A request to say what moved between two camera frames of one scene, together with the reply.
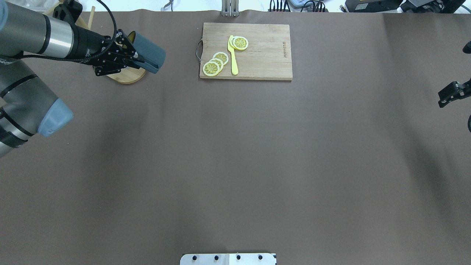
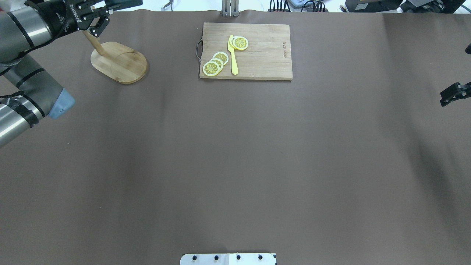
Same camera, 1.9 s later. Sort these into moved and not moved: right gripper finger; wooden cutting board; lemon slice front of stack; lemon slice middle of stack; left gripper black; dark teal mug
Moved: left gripper black; dark teal mug
Not moved: right gripper finger; lemon slice middle of stack; wooden cutting board; lemon slice front of stack
